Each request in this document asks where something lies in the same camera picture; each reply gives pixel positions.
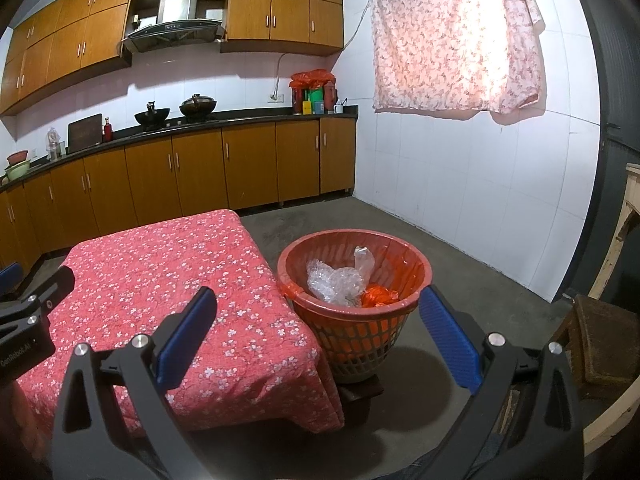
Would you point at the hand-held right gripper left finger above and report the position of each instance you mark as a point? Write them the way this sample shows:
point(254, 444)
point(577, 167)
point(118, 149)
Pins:
point(185, 340)

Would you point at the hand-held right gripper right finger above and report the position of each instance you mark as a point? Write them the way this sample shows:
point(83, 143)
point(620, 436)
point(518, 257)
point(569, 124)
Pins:
point(450, 340)

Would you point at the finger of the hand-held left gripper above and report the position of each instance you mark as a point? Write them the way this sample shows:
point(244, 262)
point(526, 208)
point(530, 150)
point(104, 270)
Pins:
point(9, 279)
point(52, 287)

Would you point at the orange plastic bag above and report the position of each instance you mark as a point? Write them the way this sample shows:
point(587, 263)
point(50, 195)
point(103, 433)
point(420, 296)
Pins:
point(380, 296)

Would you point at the red plastic basket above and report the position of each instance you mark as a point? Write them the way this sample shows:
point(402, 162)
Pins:
point(345, 310)

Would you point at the clear plastic bag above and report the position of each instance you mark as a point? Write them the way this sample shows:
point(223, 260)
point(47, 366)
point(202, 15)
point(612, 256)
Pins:
point(364, 260)

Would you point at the clear bubble wrap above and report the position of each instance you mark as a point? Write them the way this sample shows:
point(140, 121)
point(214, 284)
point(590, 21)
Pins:
point(332, 282)

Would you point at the red floral blanket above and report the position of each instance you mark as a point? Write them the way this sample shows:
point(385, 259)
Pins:
point(150, 270)

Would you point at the dark low stand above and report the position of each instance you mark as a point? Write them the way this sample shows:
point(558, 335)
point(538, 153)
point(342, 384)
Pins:
point(365, 390)

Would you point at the green basin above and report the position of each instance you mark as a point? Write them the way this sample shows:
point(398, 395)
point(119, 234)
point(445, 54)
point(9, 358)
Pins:
point(17, 171)

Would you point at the red basin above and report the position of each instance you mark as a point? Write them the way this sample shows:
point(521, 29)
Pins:
point(17, 156)

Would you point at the clear plastic jar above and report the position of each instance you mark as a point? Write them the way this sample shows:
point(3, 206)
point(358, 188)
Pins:
point(54, 147)

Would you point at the brown wooden stool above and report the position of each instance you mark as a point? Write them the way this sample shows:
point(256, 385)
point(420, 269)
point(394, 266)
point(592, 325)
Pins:
point(605, 340)

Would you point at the dark cutting board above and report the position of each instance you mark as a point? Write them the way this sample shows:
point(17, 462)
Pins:
point(85, 132)

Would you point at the wooden lower cabinets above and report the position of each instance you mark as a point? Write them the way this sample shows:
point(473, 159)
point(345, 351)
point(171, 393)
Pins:
point(200, 170)

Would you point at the wooden cabinets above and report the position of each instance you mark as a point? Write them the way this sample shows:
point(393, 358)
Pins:
point(290, 10)
point(200, 170)

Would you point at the black wok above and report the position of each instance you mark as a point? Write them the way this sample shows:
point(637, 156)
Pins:
point(152, 117)

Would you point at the gas stove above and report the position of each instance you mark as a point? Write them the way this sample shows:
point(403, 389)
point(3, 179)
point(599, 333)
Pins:
point(175, 123)

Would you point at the lidded wok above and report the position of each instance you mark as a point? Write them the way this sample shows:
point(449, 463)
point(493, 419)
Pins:
point(197, 106)

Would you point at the black kitchen countertop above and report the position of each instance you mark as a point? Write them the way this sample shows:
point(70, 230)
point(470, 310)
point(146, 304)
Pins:
point(260, 117)

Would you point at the yellow box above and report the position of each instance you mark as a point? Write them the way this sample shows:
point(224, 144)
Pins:
point(306, 108)

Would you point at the red canister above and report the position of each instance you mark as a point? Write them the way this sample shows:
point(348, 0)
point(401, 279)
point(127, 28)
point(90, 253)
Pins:
point(298, 101)

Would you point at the dark red bottle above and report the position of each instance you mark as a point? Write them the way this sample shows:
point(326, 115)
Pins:
point(330, 99)

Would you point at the green canister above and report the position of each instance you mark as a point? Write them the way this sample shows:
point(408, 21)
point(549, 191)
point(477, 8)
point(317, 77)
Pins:
point(316, 100)

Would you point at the steel range hood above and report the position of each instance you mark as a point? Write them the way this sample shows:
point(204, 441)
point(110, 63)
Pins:
point(175, 30)

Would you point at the red plastic bag cover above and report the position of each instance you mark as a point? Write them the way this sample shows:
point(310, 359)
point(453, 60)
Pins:
point(312, 79)

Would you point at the dark grey door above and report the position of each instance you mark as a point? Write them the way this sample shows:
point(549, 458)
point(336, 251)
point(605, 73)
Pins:
point(615, 85)

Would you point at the pink floral curtain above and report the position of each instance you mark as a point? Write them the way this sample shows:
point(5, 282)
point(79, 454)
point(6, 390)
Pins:
point(450, 35)

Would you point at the wooden upper cabinets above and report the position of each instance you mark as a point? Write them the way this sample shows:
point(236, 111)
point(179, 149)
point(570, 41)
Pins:
point(290, 10)

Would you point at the wall outlet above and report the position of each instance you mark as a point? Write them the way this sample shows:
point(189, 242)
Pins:
point(276, 97)

